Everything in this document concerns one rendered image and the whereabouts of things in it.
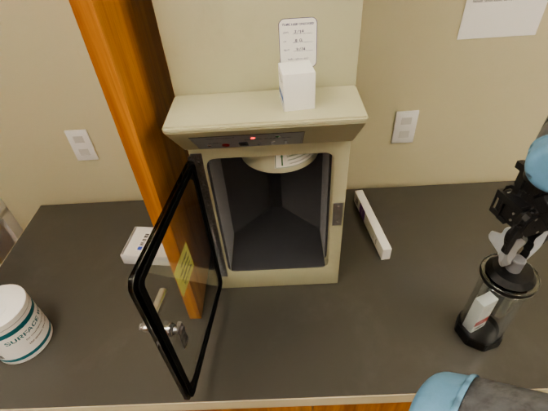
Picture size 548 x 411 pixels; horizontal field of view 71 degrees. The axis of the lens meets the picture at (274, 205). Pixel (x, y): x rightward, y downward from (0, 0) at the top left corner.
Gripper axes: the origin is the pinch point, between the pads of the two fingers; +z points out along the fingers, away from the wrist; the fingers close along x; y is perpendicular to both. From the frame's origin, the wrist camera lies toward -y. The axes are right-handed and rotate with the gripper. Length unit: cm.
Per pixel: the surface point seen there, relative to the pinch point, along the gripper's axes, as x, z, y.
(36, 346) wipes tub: 103, 23, 27
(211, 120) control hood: 52, -31, 20
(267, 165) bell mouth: 41, -13, 30
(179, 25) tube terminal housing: 53, -43, 31
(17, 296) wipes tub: 102, 11, 34
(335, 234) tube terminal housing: 27.2, 6.5, 24.0
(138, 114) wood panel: 63, -31, 28
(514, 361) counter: -3.1, 26.0, -8.8
